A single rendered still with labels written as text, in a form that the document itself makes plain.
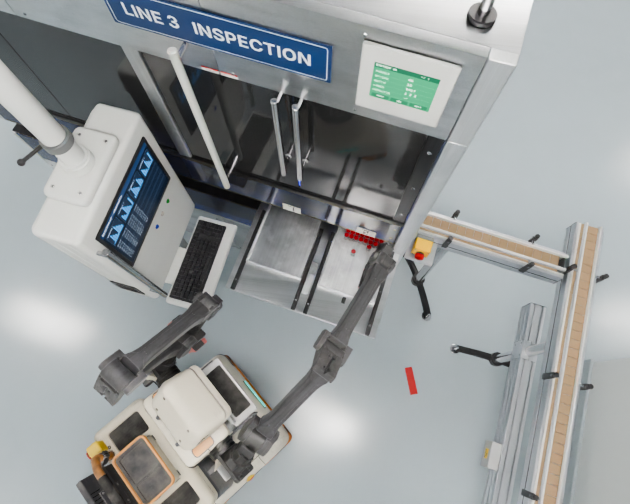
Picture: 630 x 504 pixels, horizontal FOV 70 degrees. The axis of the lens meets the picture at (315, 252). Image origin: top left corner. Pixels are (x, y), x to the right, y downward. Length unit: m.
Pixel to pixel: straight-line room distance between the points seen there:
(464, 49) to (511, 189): 2.47
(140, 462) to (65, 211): 1.02
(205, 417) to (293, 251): 0.88
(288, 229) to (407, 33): 1.26
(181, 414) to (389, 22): 1.20
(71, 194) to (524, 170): 2.90
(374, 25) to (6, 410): 2.98
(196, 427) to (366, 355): 1.58
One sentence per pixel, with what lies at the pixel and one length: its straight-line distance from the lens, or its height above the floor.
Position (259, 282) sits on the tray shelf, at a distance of 2.03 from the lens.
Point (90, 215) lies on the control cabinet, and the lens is 1.56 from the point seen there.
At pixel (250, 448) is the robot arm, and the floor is 1.22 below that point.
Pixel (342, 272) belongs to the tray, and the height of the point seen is 0.88.
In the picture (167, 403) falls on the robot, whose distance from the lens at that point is 1.53.
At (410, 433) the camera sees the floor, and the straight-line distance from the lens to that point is 2.89.
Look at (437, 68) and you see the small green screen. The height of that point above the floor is 2.05.
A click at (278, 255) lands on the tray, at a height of 0.88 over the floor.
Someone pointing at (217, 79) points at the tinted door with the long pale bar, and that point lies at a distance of 1.41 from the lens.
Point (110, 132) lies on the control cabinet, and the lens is 1.68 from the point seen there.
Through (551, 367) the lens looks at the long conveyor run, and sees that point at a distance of 2.14.
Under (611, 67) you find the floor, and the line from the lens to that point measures 4.39.
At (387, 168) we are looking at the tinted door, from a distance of 1.47.
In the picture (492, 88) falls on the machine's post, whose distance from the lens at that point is 1.10.
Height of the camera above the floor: 2.83
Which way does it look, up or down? 71 degrees down
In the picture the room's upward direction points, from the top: straight up
